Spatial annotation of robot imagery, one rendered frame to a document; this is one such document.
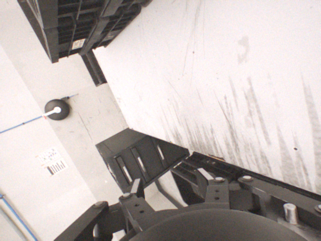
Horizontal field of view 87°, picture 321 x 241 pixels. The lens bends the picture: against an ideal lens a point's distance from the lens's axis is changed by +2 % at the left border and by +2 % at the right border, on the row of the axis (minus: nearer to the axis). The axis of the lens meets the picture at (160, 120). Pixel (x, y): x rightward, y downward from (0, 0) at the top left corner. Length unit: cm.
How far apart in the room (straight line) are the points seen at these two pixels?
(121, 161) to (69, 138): 208
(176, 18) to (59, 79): 317
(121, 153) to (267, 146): 129
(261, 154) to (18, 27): 363
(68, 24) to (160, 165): 147
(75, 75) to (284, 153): 337
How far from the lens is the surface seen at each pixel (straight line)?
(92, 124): 349
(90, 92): 348
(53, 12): 34
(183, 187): 130
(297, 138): 33
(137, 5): 49
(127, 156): 155
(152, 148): 163
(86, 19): 45
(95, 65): 182
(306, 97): 30
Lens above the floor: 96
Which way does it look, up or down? 24 degrees down
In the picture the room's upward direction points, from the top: 119 degrees counter-clockwise
